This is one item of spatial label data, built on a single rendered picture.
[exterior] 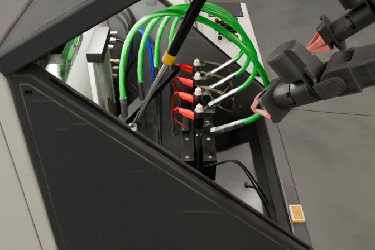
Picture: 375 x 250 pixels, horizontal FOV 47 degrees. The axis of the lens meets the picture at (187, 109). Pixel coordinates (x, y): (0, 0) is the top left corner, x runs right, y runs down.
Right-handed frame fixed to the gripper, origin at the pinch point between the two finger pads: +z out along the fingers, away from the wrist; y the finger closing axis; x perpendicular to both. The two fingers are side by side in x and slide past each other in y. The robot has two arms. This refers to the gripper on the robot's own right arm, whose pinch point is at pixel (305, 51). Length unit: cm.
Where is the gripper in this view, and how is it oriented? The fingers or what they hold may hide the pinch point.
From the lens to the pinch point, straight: 123.9
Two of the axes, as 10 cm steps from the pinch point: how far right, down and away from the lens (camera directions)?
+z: -7.0, 4.4, 5.6
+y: -6.7, -6.7, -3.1
